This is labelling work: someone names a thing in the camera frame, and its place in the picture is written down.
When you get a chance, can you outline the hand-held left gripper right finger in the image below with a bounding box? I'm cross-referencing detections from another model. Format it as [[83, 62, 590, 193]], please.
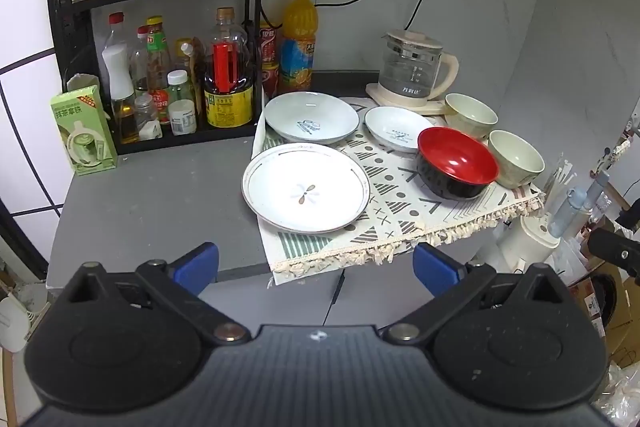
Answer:
[[382, 242, 574, 346]]

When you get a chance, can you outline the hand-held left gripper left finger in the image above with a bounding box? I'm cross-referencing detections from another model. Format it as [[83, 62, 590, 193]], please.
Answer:
[[65, 242, 252, 346]]

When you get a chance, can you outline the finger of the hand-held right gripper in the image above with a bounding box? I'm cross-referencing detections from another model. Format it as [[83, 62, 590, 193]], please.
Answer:
[[614, 199, 640, 231], [587, 227, 640, 279]]

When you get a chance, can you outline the red and black bowl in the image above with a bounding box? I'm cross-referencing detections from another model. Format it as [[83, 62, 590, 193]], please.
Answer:
[[416, 126, 500, 201]]

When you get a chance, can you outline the cream green bowl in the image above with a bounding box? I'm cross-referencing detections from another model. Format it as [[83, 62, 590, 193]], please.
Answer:
[[487, 129, 546, 190], [443, 93, 499, 140]]

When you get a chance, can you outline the white brown-rimmed leaf plate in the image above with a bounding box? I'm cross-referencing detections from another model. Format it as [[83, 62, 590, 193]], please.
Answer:
[[241, 142, 372, 236]]

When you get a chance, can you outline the large white blue-rimmed plate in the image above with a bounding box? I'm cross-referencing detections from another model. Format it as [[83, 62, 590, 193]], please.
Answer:
[[264, 91, 361, 146]]

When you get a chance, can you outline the light blue electric toothbrush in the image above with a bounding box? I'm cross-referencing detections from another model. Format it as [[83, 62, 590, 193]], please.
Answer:
[[547, 169, 612, 239]]

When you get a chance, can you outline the cardboard box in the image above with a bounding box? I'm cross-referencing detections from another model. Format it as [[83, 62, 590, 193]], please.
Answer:
[[570, 257, 640, 360]]

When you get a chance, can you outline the patterned fringed table mat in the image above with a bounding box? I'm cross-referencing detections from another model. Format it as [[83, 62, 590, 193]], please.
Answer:
[[250, 94, 547, 287]]

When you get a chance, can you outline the white toothbrush holder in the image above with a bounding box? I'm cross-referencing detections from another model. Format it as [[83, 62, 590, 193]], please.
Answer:
[[497, 213, 562, 274]]

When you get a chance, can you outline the small white blue-print plate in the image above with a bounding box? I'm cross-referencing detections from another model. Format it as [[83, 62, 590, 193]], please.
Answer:
[[364, 106, 437, 154]]

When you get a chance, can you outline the clear plastic bag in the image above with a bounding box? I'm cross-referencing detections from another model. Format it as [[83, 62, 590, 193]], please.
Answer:
[[594, 361, 640, 427]]

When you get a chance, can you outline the small glass spice shaker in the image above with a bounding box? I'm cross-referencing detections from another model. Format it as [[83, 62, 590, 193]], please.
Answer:
[[133, 94, 164, 142]]

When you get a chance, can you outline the green drink carton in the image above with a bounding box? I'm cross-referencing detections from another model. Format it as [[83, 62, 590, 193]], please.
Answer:
[[50, 84, 120, 178]]

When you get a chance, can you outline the white-lidded green jar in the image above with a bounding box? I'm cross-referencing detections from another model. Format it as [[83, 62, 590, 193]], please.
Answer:
[[166, 69, 195, 104]]

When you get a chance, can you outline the cream kettle base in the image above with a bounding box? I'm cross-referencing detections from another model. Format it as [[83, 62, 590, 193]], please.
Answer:
[[365, 82, 449, 117]]

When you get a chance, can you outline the glass electric kettle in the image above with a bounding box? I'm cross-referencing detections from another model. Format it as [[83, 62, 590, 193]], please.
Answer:
[[377, 29, 460, 102]]

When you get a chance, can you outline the clear glass bottle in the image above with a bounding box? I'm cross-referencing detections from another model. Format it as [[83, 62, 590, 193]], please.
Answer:
[[129, 27, 150, 98]]

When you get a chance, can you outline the red-capped white-label bottle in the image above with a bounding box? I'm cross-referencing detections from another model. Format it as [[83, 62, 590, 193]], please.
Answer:
[[101, 12, 139, 146]]

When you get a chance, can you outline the green-label sauce bottle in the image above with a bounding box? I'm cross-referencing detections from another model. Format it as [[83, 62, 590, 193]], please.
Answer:
[[145, 16, 174, 126]]

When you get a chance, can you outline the orange juice bottle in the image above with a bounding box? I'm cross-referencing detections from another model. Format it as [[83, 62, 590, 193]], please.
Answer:
[[277, 0, 319, 96]]

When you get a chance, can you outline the black metal shelf rack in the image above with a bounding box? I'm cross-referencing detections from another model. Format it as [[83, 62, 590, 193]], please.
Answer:
[[45, 0, 267, 156]]

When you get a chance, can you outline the soy sauce bottle red handle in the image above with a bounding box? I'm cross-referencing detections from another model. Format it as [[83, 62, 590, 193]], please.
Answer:
[[202, 7, 255, 129]]

